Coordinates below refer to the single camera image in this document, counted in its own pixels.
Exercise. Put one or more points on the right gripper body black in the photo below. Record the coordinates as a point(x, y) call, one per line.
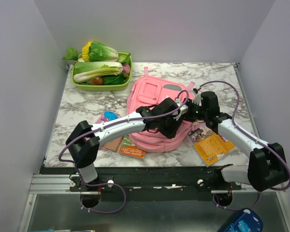
point(195, 111)

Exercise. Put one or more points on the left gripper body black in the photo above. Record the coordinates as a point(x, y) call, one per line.
point(168, 126)

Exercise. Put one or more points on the pink student backpack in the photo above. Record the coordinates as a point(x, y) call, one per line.
point(149, 90)

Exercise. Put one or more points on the brown leather wallet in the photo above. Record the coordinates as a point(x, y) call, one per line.
point(113, 145)

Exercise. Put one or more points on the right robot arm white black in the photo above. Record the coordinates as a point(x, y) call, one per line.
point(267, 166)

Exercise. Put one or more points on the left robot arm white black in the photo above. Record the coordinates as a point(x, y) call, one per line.
point(85, 140)

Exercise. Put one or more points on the illustrated picture book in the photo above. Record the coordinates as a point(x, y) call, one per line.
point(197, 133)

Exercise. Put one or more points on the orange yellow booklet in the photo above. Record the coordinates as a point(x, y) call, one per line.
point(212, 148)

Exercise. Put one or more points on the orange treehouse book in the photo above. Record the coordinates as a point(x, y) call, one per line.
point(128, 148)

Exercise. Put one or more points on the pink pencil case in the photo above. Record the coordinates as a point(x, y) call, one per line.
point(107, 116)

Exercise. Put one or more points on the purple toy vegetable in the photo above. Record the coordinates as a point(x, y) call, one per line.
point(126, 68)

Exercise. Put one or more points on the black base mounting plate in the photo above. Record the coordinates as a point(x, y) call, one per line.
point(150, 184)

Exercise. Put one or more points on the brown toy mushroom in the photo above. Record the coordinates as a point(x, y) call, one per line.
point(97, 81)

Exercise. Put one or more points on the green plastic tray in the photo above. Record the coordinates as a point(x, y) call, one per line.
point(111, 82)

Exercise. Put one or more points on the upper toy cabbage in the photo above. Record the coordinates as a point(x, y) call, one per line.
point(100, 52)

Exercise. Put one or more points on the yellow artificial flower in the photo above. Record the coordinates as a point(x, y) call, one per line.
point(85, 51)

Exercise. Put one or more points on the green artificial leaf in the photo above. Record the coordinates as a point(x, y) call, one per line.
point(71, 54)

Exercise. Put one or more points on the blue pencil case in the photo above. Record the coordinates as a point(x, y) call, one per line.
point(245, 220)

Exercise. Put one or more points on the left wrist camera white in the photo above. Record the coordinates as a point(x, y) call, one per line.
point(182, 108)

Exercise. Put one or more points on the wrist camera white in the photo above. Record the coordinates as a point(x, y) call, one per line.
point(182, 108)
point(197, 98)

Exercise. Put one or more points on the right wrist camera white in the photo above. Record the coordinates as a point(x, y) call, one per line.
point(197, 98)

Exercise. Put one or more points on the aluminium rail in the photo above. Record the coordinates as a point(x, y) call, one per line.
point(61, 184)

